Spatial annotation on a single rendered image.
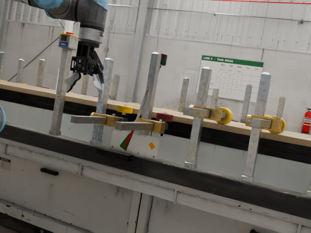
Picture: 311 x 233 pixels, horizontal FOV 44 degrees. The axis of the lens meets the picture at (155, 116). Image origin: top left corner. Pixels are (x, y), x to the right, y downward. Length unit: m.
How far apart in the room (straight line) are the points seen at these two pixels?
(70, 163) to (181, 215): 0.62
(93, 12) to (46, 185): 1.30
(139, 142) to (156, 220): 0.49
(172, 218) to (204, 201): 0.36
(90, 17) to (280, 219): 1.06
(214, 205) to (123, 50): 8.34
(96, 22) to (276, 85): 7.59
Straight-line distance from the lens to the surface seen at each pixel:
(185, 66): 9.20
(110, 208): 2.18
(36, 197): 2.50
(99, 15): 1.44
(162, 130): 1.72
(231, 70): 8.94
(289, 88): 8.82
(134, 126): 1.56
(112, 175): 1.88
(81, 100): 2.20
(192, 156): 1.66
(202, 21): 9.30
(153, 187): 1.78
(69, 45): 2.00
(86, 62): 1.41
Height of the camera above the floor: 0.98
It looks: 3 degrees down
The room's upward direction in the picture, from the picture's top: 9 degrees clockwise
